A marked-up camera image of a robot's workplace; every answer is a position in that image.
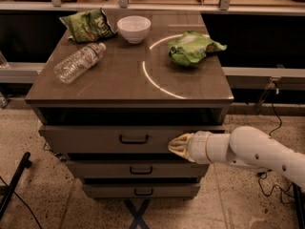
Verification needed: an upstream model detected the black bar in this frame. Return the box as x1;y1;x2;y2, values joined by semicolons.
293;184;305;229
0;152;31;219

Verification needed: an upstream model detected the clear plastic water bottle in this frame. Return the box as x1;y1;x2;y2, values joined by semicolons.
53;43;106;84

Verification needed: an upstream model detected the black bar right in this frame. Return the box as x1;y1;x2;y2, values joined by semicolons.
293;184;305;229

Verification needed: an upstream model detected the metal rail frame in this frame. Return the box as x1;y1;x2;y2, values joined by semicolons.
0;0;305;113

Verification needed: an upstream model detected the black power cable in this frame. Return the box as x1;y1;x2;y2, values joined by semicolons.
256;102;298;206

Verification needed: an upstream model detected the grey bottom drawer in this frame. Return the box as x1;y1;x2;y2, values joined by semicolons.
82;183;200;198

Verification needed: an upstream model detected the white bowl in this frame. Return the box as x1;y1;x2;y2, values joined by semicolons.
117;15;152;44

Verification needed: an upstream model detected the light green chip bag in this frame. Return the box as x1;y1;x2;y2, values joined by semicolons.
168;31;227;67

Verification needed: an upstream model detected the black bar left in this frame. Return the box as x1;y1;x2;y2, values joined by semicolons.
0;152;31;219

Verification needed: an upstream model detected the grey drawer cabinet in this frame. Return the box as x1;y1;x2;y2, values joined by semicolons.
26;13;232;185

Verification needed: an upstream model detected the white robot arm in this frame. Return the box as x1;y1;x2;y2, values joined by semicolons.
168;126;305;188

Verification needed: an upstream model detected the grey middle drawer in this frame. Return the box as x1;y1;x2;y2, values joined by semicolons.
67;160;209;178

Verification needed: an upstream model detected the dark green chip bag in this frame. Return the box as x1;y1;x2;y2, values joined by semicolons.
59;9;117;43

